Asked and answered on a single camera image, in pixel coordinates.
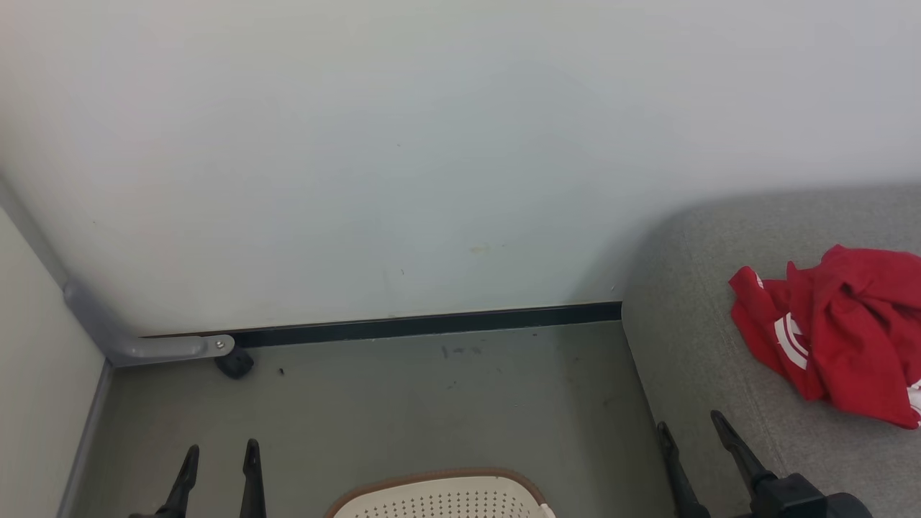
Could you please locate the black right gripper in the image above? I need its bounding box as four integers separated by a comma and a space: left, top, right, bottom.
655, 409, 830, 518

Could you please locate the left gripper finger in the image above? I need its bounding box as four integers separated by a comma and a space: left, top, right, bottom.
239, 438, 268, 518
153, 444, 201, 518

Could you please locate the red garment with white print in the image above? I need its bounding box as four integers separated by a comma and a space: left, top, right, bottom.
727, 244, 921, 431

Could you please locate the cream perforated laundry basket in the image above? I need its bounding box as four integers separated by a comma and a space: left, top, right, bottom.
323, 468, 557, 518

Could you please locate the grey fabric sofa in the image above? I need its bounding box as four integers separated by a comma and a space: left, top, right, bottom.
620, 185, 921, 518

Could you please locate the grey metal partition foot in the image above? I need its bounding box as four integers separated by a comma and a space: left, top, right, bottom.
63, 280, 236, 368

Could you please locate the black baseboard strip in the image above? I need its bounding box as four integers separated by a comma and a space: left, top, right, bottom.
139, 301, 623, 350

